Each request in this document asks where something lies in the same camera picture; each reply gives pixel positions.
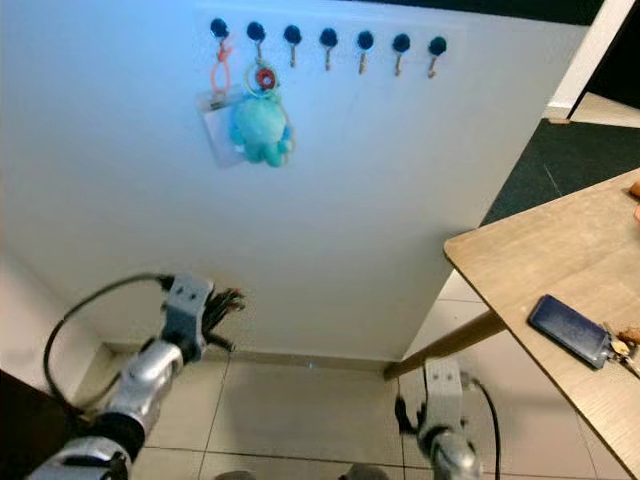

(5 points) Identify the white hook board panel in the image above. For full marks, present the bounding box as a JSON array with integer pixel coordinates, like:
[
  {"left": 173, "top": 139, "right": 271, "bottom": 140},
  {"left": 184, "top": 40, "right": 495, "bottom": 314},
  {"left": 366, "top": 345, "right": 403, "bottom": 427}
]
[{"left": 0, "top": 0, "right": 593, "bottom": 363}]

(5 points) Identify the grey robot right leg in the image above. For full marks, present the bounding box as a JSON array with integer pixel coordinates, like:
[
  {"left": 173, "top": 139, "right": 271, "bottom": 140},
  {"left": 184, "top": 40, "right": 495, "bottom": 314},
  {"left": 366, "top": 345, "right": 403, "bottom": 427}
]
[{"left": 345, "top": 463, "right": 391, "bottom": 480}]

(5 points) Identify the clear badge card holder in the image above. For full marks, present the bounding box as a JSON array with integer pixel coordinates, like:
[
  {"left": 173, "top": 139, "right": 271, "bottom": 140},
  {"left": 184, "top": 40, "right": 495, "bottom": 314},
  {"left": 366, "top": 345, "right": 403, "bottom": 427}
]
[{"left": 196, "top": 90, "right": 246, "bottom": 169}]

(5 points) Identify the dark blue wallet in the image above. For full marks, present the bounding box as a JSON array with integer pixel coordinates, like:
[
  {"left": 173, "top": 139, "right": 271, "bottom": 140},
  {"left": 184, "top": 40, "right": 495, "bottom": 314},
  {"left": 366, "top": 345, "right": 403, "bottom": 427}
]
[{"left": 527, "top": 294, "right": 613, "bottom": 369}]

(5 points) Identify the light wooden table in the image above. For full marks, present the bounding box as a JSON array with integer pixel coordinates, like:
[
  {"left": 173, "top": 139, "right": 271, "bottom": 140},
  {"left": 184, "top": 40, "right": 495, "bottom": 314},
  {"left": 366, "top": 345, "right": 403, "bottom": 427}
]
[{"left": 383, "top": 168, "right": 640, "bottom": 480}]

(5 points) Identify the brown key bunch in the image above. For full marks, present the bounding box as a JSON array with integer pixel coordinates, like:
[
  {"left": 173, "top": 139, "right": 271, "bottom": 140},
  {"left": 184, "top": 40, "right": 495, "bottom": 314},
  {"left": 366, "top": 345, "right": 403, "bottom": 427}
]
[{"left": 600, "top": 322, "right": 640, "bottom": 373}]

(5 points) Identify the dark blue carpet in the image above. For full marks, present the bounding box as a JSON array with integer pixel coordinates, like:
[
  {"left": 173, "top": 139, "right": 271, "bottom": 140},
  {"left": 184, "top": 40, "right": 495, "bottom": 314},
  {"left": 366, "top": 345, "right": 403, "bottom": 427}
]
[{"left": 480, "top": 118, "right": 640, "bottom": 226}]

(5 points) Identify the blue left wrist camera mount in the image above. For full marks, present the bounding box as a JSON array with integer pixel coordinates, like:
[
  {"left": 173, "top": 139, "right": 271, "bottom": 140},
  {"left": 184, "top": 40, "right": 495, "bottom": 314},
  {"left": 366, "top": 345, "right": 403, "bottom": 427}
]
[{"left": 163, "top": 274, "right": 216, "bottom": 341}]

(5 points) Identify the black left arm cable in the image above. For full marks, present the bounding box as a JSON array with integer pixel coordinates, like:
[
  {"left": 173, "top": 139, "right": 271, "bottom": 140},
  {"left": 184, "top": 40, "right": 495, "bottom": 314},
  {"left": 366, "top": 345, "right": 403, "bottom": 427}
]
[{"left": 45, "top": 272, "right": 176, "bottom": 416}]

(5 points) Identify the teal plush toy keychain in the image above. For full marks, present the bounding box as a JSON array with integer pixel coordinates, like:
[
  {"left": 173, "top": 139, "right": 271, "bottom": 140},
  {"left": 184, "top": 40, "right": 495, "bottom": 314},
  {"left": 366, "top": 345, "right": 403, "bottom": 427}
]
[{"left": 228, "top": 93, "right": 293, "bottom": 168}]

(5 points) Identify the red green key ring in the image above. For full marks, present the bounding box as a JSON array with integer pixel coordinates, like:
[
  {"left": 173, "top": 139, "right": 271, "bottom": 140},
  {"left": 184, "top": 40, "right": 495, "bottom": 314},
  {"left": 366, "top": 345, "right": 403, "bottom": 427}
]
[{"left": 246, "top": 60, "right": 283, "bottom": 98}]

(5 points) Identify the orange lanyard loop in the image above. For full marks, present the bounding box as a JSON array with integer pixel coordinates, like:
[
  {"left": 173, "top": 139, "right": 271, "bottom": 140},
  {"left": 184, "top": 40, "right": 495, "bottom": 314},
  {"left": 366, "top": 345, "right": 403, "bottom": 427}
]
[{"left": 208, "top": 40, "right": 233, "bottom": 101}]

